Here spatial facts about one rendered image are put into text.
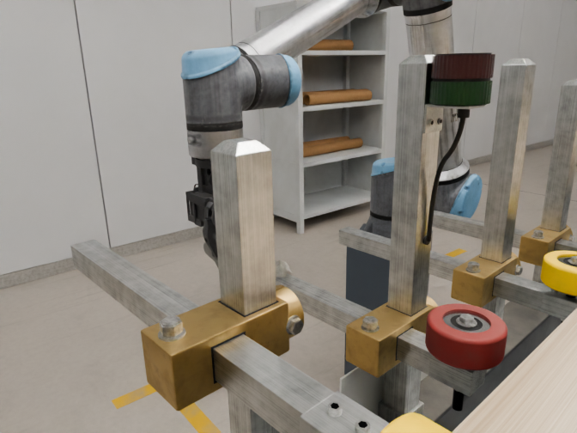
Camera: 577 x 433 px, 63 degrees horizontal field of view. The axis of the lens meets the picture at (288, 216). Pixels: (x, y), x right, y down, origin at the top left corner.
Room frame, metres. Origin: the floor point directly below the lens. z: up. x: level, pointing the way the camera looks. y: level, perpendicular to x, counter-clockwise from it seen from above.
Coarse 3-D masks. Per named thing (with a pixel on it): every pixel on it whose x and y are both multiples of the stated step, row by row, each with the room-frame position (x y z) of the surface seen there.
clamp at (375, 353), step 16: (384, 304) 0.55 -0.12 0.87; (432, 304) 0.55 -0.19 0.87; (384, 320) 0.50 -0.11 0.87; (400, 320) 0.50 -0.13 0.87; (416, 320) 0.51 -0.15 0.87; (352, 336) 0.49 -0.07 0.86; (368, 336) 0.47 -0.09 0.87; (384, 336) 0.47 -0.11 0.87; (352, 352) 0.49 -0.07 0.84; (368, 352) 0.47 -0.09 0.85; (384, 352) 0.47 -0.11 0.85; (368, 368) 0.47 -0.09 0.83; (384, 368) 0.47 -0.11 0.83
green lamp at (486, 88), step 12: (432, 84) 0.50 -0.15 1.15; (444, 84) 0.49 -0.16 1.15; (456, 84) 0.48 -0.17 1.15; (468, 84) 0.47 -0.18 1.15; (480, 84) 0.48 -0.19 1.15; (432, 96) 0.50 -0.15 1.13; (444, 96) 0.48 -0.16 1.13; (456, 96) 0.48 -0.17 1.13; (468, 96) 0.47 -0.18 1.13; (480, 96) 0.48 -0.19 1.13
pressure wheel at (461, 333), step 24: (432, 312) 0.46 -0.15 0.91; (456, 312) 0.46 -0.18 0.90; (480, 312) 0.46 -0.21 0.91; (432, 336) 0.43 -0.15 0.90; (456, 336) 0.41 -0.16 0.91; (480, 336) 0.41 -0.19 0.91; (504, 336) 0.41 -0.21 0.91; (456, 360) 0.41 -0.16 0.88; (480, 360) 0.40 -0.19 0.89; (456, 408) 0.43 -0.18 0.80
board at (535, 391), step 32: (576, 320) 0.44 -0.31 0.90; (544, 352) 0.39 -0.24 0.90; (576, 352) 0.39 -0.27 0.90; (512, 384) 0.34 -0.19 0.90; (544, 384) 0.34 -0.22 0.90; (576, 384) 0.34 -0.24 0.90; (480, 416) 0.31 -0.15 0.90; (512, 416) 0.30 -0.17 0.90; (544, 416) 0.30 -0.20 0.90; (576, 416) 0.30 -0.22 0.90
